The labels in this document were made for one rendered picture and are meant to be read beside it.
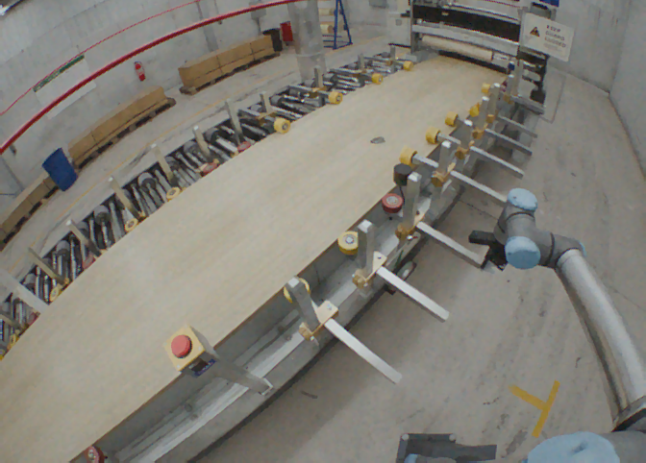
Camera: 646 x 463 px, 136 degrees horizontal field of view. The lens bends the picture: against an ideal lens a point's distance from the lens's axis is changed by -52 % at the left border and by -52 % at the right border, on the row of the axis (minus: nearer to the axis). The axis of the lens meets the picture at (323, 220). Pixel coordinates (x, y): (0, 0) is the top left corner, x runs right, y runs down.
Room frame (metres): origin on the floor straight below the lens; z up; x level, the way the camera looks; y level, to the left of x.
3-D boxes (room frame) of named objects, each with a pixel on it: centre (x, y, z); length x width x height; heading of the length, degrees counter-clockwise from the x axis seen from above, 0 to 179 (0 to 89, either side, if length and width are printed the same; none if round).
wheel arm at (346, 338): (0.25, 0.00, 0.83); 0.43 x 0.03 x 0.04; 38
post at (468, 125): (0.91, -0.70, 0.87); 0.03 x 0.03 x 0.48; 38
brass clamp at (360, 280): (0.47, -0.13, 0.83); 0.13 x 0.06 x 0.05; 128
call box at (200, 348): (0.14, 0.29, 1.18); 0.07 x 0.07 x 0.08; 38
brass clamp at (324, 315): (0.32, 0.07, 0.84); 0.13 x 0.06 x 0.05; 128
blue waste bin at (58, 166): (3.63, 4.72, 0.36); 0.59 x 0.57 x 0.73; 41
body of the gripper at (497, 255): (0.36, -0.55, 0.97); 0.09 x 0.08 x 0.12; 37
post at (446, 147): (0.76, -0.51, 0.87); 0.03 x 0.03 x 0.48; 38
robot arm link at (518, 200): (0.37, -0.54, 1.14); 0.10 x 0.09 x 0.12; 149
